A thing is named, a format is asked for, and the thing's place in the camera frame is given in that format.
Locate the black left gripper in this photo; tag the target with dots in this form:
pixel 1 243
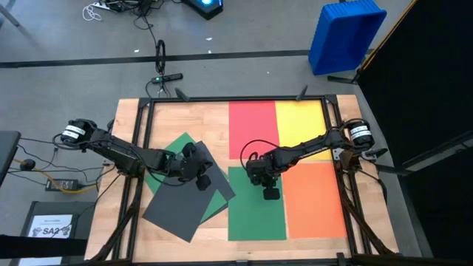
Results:
pixel 192 162

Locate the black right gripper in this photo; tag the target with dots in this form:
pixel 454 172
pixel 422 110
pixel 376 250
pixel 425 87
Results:
pixel 264 170

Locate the red paper sheet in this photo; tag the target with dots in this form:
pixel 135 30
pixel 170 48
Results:
pixel 251 125

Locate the black paper sheet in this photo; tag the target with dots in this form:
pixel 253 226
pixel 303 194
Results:
pixel 177 214
pixel 221 181

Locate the yellow paper sheet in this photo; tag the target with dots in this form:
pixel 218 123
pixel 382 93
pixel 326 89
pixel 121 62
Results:
pixel 299 122

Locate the orange paper sheet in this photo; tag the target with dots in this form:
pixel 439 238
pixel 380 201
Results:
pixel 314 203

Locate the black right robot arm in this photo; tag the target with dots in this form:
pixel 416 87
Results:
pixel 314 146

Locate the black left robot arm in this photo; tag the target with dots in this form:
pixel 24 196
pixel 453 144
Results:
pixel 118 149

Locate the grey metal mounting plate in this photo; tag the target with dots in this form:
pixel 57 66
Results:
pixel 335 154

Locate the black USB hub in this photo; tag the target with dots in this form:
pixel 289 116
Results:
pixel 170 77

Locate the black clamp lever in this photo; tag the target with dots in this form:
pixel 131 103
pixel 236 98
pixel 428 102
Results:
pixel 378 151

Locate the blue plastic bin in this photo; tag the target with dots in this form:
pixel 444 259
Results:
pixel 343 40

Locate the black computer with lights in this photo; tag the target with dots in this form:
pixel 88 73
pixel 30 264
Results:
pixel 207 11

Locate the white SA2 label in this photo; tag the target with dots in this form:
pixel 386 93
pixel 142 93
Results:
pixel 50 223

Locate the black round plug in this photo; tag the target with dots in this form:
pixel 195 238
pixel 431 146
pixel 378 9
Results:
pixel 27 164

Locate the black case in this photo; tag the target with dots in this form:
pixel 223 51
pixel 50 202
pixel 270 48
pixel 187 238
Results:
pixel 33 207

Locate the white power strip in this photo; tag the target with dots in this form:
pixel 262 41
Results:
pixel 100 5

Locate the black furniture corner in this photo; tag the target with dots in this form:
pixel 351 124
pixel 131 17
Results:
pixel 7 155

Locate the black partition panel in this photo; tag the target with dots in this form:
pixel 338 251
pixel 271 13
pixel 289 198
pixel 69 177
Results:
pixel 425 74

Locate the grey metal leg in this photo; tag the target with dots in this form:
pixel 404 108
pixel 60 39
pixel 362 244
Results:
pixel 11 17

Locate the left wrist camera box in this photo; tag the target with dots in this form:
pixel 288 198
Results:
pixel 203 183

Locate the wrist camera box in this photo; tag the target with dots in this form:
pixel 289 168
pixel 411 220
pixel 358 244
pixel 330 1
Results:
pixel 203 183
pixel 271 193

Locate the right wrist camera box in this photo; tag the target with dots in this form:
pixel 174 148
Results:
pixel 271 193

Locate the black aluminium table frame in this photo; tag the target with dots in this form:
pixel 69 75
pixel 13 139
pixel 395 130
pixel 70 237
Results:
pixel 236 99

